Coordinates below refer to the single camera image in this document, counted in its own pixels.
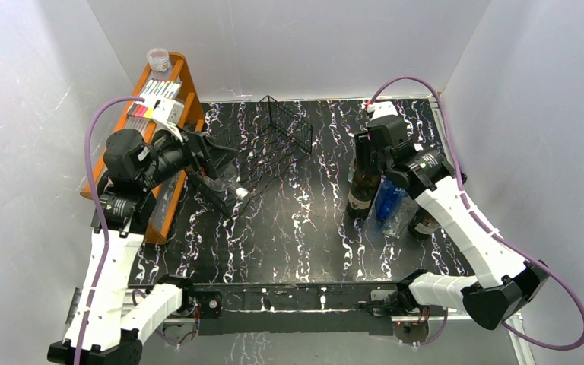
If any round clear bottle black label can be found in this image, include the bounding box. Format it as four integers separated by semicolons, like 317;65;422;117
201;163;252;201

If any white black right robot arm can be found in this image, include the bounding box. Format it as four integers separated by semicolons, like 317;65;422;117
355;116;548;330

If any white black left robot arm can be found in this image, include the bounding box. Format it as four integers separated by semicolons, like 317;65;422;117
47;129;238;364

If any blue glass bottle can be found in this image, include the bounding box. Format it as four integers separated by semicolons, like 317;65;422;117
374;177;408;223

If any olive green wine bottle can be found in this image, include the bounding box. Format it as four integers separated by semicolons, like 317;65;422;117
408;208;440;240

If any pack of coloured markers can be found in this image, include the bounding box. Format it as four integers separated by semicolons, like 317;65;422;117
126;78;182;119

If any clear plastic cup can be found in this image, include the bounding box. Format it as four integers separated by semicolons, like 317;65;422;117
146;48;172;73

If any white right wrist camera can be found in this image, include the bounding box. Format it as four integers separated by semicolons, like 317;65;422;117
364;101;398;121

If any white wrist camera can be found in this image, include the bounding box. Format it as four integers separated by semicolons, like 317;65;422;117
364;101;398;121
151;98;184;142

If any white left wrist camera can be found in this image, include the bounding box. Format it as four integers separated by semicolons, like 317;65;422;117
151;98;184;142

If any black wire wine rack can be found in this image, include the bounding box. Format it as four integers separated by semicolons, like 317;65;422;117
204;96;313;218

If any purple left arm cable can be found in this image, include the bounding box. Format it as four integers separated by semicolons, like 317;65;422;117
72;96;147;365

